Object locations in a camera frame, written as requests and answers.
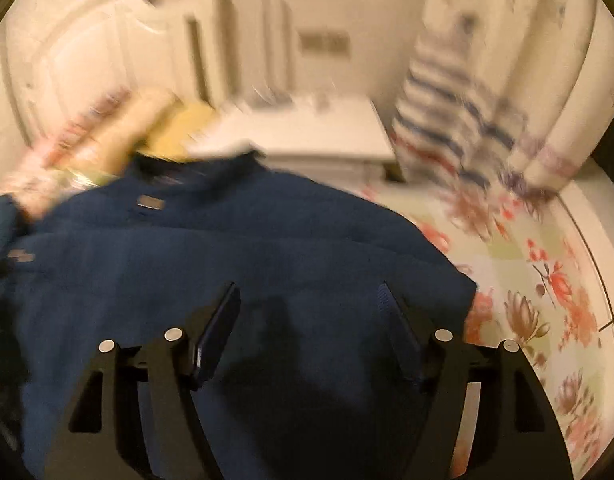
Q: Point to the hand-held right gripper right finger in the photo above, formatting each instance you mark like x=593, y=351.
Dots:
x=403, y=331

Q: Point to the striped printed curtain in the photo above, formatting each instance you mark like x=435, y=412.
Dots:
x=447, y=90

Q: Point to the white wooden headboard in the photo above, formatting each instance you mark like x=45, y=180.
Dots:
x=112, y=45

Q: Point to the patterned round pillow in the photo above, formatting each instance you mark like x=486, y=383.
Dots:
x=62, y=147

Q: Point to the floral bed sheet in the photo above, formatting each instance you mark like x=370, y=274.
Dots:
x=527, y=280

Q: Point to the wall socket plate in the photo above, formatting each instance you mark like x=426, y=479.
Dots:
x=324, y=42

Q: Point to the yellow pillow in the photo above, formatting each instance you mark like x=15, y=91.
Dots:
x=183, y=131

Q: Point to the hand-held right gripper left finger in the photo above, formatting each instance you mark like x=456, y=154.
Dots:
x=216, y=341

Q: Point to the white nightstand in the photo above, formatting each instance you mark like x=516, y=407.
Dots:
x=307, y=130

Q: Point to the dark blue padded jacket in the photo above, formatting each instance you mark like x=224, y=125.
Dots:
x=287, y=240

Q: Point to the beige pillow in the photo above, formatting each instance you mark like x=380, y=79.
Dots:
x=132, y=125

